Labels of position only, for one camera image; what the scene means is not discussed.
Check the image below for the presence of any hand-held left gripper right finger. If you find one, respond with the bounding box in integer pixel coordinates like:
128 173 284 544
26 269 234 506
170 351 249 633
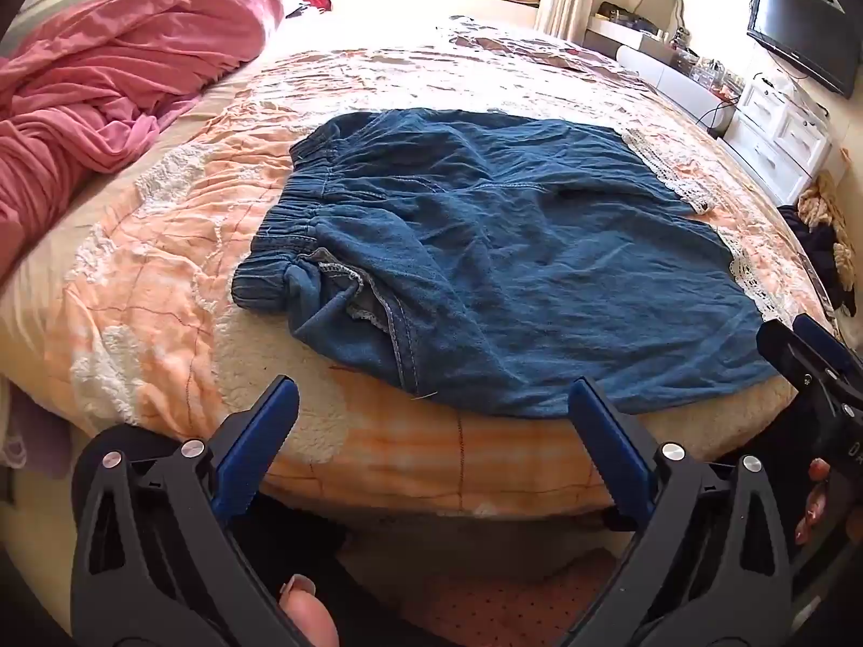
567 377 793 647

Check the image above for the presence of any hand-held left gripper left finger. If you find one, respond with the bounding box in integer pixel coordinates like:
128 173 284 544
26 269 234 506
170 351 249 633
71 376 338 647

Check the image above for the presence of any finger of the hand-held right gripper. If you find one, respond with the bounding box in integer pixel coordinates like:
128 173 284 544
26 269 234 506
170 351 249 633
756 320 827 388
792 313 863 388

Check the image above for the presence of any blue denim pants lace trim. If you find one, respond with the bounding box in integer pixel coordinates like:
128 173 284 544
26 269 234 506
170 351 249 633
231 108 776 419

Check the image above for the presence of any person's right hand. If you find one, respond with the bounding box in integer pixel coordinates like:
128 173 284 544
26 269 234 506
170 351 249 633
794 457 863 547

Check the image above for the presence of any person's left hand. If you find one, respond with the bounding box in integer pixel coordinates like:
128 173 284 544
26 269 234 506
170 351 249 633
278 575 339 647

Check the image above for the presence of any dark and tan clothes pile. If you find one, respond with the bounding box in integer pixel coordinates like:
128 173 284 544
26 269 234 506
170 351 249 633
778 171 859 318

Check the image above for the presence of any pink dotted cloth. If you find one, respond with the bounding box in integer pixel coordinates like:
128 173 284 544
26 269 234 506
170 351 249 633
398 549 611 631

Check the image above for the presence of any white drawer cabinet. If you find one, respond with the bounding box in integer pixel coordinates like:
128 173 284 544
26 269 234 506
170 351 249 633
721 74 833 199

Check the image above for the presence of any orange bear bedspread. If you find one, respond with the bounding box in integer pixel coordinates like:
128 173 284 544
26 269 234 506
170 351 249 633
0 13 837 520

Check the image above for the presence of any purple cloth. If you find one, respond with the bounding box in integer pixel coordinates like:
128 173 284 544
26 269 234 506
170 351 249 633
0 383 73 471

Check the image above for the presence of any clear jars group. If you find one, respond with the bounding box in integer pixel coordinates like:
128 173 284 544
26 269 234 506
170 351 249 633
674 44 746 99

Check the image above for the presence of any long white low cabinet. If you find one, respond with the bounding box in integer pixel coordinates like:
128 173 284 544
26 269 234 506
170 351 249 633
583 13 732 136

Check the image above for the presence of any black flat television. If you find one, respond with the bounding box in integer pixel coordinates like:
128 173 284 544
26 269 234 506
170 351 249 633
746 0 863 99

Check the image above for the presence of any grey quilted blanket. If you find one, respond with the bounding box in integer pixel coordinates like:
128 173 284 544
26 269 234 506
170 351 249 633
437 15 665 90

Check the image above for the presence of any pink duvet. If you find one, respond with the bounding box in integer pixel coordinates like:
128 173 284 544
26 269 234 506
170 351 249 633
0 0 287 284

